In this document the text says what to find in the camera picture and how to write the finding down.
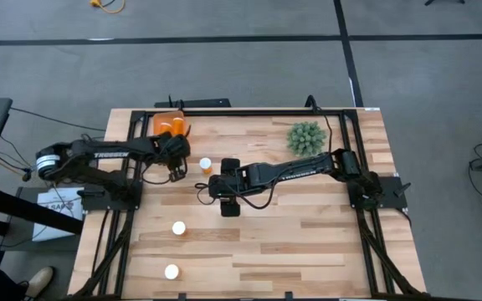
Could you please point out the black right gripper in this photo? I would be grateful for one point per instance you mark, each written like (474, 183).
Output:
(226, 187)

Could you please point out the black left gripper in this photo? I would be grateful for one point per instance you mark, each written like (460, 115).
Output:
(174, 148)

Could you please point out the orange translucent plastic basket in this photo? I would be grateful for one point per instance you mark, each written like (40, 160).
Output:
(158, 120)

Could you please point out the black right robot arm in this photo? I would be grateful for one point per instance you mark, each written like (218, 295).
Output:
(299, 171)

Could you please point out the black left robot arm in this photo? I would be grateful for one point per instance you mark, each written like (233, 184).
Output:
(82, 150)

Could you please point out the black flat device with antennas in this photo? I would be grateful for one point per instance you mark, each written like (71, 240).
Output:
(203, 103)

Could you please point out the green plant in patterned pot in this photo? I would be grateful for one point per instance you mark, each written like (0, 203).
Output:
(306, 138)

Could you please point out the white printed cardboard box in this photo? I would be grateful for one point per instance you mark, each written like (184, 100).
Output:
(57, 221)

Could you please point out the black desk beam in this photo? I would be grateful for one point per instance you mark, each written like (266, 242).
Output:
(23, 207)

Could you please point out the person's shoe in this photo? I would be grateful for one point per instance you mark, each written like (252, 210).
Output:
(40, 282)

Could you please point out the black aluminium table frame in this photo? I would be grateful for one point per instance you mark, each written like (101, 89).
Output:
(245, 113)

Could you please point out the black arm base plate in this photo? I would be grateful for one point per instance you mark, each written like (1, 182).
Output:
(391, 190)
(98, 202)

